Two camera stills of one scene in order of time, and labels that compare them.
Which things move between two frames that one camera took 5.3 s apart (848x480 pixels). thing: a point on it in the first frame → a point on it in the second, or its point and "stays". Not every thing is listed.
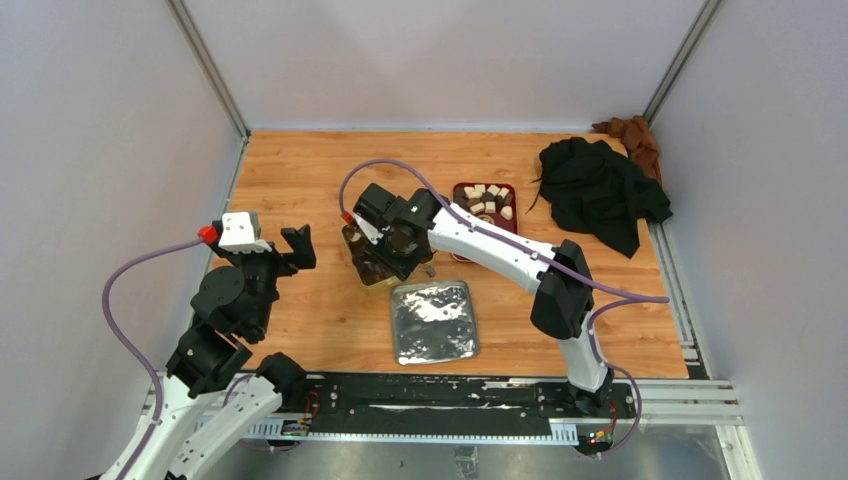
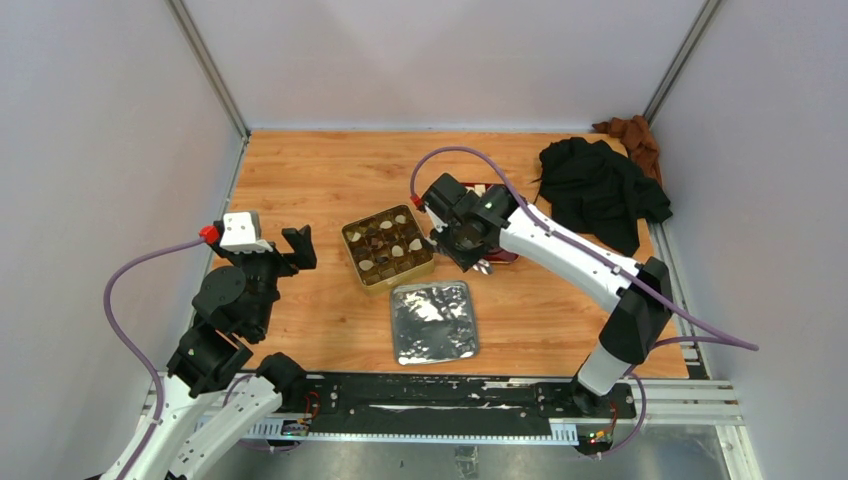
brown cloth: x=636 y=137 stays
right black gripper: x=404 y=268 → x=465 y=261
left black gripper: x=303 y=255 stays
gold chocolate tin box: x=376 y=274 stays
